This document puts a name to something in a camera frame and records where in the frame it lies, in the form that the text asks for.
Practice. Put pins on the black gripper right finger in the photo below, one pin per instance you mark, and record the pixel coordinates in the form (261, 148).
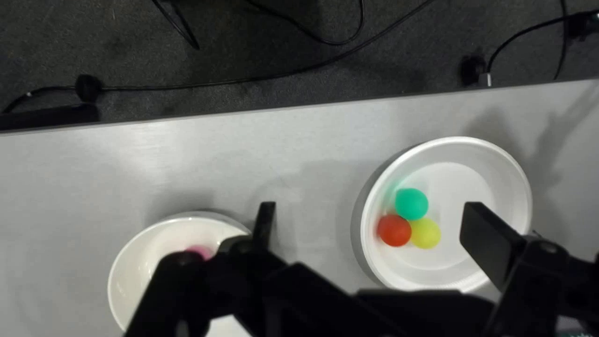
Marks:
(536, 281)

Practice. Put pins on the orange ball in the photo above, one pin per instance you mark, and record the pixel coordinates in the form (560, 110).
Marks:
(393, 230)

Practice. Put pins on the white foam plate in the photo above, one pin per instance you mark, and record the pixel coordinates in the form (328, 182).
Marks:
(474, 174)

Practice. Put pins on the white bowl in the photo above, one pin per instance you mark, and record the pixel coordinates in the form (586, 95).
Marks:
(143, 268)

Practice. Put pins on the pink ball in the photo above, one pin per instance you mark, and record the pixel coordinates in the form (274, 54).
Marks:
(199, 251)

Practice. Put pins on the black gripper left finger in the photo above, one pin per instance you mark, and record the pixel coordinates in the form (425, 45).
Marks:
(262, 292)

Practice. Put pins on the yellow ball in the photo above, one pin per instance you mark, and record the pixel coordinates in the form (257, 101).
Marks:
(427, 234)

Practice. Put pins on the green ball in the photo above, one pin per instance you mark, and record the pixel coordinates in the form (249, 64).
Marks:
(410, 202)

